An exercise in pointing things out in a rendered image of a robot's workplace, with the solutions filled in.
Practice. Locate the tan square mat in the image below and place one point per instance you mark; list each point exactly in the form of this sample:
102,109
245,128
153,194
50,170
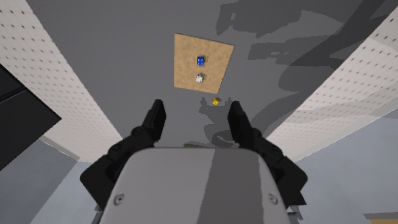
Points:
216,57

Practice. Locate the white die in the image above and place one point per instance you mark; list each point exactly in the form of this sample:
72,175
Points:
199,78

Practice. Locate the yellow die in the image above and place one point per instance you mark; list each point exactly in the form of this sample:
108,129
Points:
215,101

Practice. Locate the blue die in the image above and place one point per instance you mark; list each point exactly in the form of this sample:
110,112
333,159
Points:
200,60

